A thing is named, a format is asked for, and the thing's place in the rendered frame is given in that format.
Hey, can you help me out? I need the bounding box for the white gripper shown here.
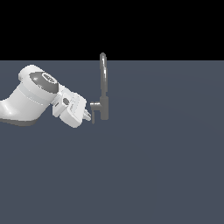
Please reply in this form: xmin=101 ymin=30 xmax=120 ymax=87
xmin=52 ymin=85 xmax=92 ymax=129

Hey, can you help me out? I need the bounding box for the grey faucet handle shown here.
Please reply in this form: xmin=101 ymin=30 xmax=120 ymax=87
xmin=89 ymin=101 xmax=102 ymax=125

